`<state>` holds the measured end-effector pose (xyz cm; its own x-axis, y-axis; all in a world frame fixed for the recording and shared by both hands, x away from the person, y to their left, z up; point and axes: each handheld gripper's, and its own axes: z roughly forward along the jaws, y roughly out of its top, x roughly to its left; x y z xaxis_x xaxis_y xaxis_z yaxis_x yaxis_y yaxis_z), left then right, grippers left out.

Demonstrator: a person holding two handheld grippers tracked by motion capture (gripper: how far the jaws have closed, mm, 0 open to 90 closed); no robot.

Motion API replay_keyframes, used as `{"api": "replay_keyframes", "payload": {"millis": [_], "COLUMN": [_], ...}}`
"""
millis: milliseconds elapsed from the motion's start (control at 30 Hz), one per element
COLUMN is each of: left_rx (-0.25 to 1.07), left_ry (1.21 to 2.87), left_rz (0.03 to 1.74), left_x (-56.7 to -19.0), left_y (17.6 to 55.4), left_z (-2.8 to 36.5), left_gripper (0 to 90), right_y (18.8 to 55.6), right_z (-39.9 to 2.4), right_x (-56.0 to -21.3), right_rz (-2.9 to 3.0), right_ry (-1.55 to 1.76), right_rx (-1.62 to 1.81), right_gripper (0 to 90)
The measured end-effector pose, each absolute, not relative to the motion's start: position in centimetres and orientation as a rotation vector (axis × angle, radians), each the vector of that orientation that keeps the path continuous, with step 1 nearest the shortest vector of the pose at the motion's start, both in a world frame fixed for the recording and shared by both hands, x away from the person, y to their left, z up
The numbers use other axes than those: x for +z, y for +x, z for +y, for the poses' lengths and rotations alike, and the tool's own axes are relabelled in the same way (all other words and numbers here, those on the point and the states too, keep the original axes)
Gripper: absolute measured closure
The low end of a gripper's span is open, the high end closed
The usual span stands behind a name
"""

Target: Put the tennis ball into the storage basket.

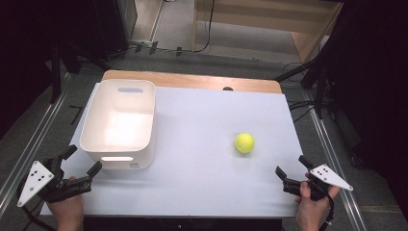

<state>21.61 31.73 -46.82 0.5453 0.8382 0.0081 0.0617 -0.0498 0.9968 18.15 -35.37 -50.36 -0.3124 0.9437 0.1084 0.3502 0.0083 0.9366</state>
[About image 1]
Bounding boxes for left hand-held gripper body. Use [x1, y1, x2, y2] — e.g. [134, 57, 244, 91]
[16, 156, 94, 208]

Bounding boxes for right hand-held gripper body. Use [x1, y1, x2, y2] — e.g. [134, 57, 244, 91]
[282, 163, 354, 202]

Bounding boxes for white plastic bin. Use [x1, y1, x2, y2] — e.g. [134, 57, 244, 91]
[79, 79, 157, 170]

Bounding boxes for yellow tennis ball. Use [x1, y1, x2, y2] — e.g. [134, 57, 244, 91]
[234, 132, 256, 154]

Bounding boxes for person's right hand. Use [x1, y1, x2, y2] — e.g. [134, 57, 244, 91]
[293, 172, 342, 231]

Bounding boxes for person's left hand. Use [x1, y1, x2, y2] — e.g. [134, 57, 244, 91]
[46, 175, 86, 231]

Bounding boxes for black metal stand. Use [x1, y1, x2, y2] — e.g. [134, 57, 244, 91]
[49, 39, 64, 104]
[273, 18, 345, 119]

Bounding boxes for white table sheet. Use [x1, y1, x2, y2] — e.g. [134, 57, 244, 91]
[39, 82, 304, 219]

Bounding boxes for black curtain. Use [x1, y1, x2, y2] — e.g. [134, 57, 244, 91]
[316, 0, 408, 211]
[0, 0, 139, 140]

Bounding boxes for wooden table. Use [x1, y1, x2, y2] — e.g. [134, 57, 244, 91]
[101, 69, 283, 95]

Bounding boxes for light wooden cabinet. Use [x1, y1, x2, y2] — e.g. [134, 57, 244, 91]
[191, 0, 344, 64]

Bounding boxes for metal floor rail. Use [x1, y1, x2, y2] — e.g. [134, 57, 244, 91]
[302, 90, 369, 231]
[0, 74, 73, 210]

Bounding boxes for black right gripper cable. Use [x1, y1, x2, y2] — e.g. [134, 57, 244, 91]
[319, 193, 336, 231]

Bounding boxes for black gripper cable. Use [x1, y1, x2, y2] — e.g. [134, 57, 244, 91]
[17, 179, 59, 231]
[319, 193, 336, 231]

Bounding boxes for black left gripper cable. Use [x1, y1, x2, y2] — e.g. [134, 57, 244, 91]
[17, 179, 59, 231]

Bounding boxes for black floor cables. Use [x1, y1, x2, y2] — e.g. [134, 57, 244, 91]
[282, 62, 323, 123]

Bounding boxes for black hanging cable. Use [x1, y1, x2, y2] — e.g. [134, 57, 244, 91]
[191, 0, 216, 54]

